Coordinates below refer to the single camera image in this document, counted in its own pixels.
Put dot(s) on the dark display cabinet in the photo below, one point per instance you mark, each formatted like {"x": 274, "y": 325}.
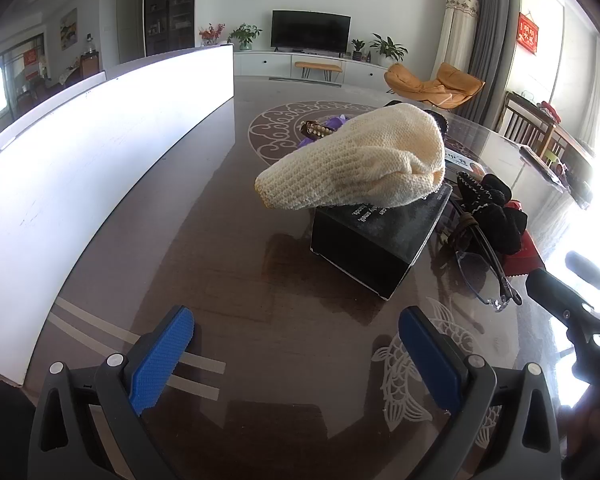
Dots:
{"x": 170, "y": 10}

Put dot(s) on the purple toy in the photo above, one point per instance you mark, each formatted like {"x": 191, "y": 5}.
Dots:
{"x": 340, "y": 120}

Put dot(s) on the green potted plant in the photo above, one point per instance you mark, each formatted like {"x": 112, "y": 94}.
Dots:
{"x": 244, "y": 35}

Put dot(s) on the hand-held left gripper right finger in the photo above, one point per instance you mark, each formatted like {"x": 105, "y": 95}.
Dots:
{"x": 427, "y": 355}

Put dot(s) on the brown wooden chair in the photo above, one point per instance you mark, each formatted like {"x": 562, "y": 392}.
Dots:
{"x": 525, "y": 122}

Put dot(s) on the large leafy potted plant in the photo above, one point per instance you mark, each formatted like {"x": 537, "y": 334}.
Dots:
{"x": 387, "y": 47}

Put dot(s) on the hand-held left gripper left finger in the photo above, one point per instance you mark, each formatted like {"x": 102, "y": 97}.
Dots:
{"x": 162, "y": 355}

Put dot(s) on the small potted plant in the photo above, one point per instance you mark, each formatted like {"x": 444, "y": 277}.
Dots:
{"x": 357, "y": 47}

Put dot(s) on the red wall hanging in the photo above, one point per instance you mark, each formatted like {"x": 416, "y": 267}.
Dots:
{"x": 527, "y": 34}

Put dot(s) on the cream covered air conditioner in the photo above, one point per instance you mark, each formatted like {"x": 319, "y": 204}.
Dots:
{"x": 455, "y": 30}

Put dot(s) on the grey curtain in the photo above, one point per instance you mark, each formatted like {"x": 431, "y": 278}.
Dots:
{"x": 490, "y": 35}

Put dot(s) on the plain black glove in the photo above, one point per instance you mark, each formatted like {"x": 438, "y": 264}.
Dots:
{"x": 505, "y": 230}

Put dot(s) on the cream knitted hat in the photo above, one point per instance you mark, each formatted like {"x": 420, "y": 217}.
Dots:
{"x": 360, "y": 155}

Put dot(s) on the black television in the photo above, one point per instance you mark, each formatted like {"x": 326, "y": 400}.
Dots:
{"x": 310, "y": 30}

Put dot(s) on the black cardboard box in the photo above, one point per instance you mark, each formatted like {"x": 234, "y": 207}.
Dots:
{"x": 370, "y": 245}

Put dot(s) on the rimless eyeglasses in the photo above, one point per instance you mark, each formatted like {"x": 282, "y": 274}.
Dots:
{"x": 475, "y": 272}

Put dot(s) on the patterned brown glass desktop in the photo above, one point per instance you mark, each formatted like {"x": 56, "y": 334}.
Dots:
{"x": 230, "y": 260}

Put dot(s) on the red flower plant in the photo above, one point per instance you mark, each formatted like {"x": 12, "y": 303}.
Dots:
{"x": 211, "y": 35}

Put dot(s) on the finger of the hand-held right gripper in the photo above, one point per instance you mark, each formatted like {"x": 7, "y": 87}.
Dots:
{"x": 592, "y": 271}
{"x": 550, "y": 292}

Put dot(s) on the white storage box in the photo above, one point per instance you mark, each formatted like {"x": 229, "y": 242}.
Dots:
{"x": 105, "y": 170}

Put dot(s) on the black fuzzy hat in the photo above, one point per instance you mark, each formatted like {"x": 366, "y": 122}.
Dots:
{"x": 439, "y": 122}

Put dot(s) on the brown studded belt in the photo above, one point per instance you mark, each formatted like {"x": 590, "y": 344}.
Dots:
{"x": 317, "y": 130}

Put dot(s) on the white television cabinet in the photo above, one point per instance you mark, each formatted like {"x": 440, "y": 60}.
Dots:
{"x": 265, "y": 62}

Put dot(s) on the black glove white stitching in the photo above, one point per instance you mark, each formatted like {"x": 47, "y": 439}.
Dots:
{"x": 472, "y": 190}

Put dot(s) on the wooden bench black legs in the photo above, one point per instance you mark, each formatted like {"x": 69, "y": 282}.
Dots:
{"x": 317, "y": 65}

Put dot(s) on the blue and white box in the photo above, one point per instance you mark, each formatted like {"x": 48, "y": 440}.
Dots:
{"x": 462, "y": 160}

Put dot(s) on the orange lounge chair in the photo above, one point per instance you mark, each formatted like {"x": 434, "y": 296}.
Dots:
{"x": 455, "y": 82}

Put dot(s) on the framed wall painting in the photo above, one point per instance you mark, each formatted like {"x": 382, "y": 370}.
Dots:
{"x": 68, "y": 29}

